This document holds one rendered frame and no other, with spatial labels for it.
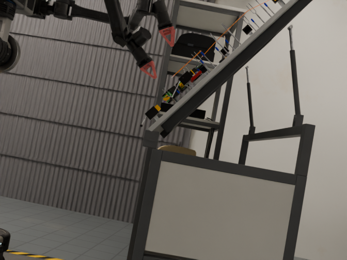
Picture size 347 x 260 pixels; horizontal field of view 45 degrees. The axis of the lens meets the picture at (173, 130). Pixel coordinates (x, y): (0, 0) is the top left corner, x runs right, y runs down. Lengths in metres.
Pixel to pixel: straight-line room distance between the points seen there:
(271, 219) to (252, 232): 0.09
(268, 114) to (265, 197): 2.85
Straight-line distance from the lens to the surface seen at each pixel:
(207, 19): 3.27
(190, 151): 2.91
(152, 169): 1.59
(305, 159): 1.69
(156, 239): 1.62
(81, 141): 4.62
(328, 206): 4.54
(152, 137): 1.59
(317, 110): 4.54
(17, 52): 2.24
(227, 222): 1.63
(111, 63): 4.64
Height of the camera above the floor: 0.79
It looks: 3 degrees up
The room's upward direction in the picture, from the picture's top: 10 degrees clockwise
